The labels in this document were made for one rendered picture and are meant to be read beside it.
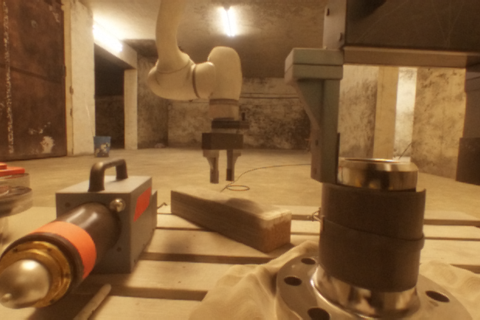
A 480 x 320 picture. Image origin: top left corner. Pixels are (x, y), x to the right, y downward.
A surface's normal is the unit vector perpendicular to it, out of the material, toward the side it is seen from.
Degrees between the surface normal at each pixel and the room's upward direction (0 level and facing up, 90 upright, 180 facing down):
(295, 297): 0
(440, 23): 90
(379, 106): 90
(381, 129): 90
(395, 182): 90
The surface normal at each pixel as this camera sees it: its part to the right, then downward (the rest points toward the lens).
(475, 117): -1.00, -0.03
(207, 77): -0.32, 0.11
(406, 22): 0.03, 0.08
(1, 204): 0.95, 0.05
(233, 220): -0.70, 0.04
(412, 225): 0.38, 0.09
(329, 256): -0.93, 0.00
